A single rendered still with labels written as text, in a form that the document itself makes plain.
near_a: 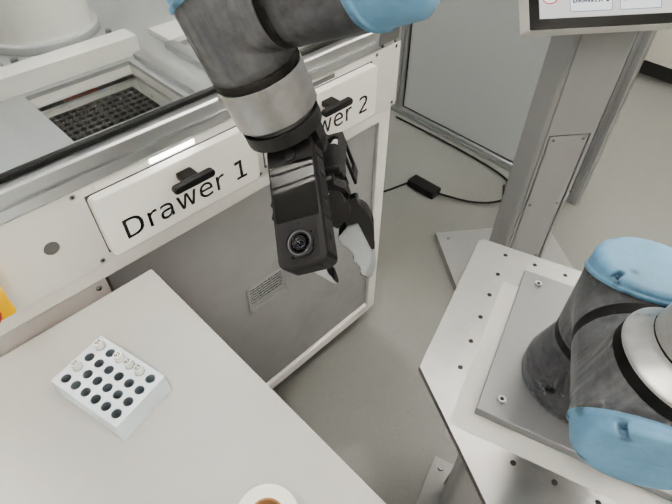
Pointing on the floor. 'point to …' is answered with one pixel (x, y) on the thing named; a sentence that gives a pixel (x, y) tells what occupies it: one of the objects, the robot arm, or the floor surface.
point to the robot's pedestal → (469, 395)
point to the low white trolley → (53, 357)
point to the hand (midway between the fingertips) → (349, 276)
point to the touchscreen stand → (548, 149)
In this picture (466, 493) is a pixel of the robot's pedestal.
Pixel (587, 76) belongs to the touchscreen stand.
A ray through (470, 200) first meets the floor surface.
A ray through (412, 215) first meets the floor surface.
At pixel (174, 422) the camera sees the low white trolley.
